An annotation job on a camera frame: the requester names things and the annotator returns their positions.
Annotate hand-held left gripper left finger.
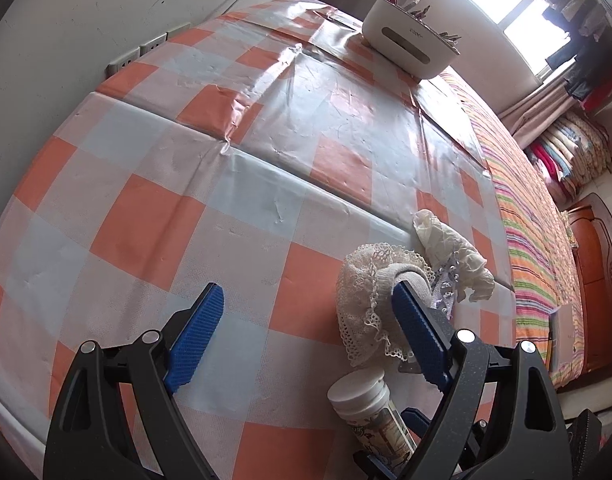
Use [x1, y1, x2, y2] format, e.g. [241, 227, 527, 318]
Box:
[43, 282, 225, 480]

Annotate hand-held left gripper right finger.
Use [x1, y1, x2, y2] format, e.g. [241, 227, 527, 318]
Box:
[391, 280, 574, 480]

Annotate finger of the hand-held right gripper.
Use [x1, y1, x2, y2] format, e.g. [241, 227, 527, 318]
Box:
[402, 408, 434, 436]
[353, 450, 411, 480]

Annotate white patterned bottle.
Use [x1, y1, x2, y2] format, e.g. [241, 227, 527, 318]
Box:
[327, 370, 419, 463]

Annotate cream lace cloth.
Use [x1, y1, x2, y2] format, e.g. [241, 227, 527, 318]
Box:
[336, 242, 437, 367]

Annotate crumpled white glove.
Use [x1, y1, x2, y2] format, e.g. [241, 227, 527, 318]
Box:
[412, 208, 496, 303]

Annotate grey flat box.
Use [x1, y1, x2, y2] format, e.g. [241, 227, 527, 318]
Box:
[548, 304, 576, 358]

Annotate orange checked tablecloth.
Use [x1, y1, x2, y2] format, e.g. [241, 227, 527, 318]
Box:
[0, 0, 517, 480]

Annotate striped bed sheet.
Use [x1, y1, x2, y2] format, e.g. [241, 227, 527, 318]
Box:
[438, 71, 587, 388]

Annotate stack of folded blankets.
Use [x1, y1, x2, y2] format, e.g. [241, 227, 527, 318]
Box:
[528, 110, 612, 201]

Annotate pale pink curtain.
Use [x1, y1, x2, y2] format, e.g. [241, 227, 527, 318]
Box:
[501, 77, 582, 148]

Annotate white storage box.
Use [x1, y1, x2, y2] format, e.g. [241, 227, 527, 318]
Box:
[362, 0, 462, 80]

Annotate clutter of small accessories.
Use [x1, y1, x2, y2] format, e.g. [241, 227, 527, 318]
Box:
[381, 0, 462, 50]

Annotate row of hanging clothes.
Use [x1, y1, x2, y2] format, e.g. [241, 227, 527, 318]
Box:
[516, 0, 612, 111]

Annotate white wall socket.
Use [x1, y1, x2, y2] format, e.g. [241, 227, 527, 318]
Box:
[140, 34, 167, 59]
[108, 47, 140, 77]

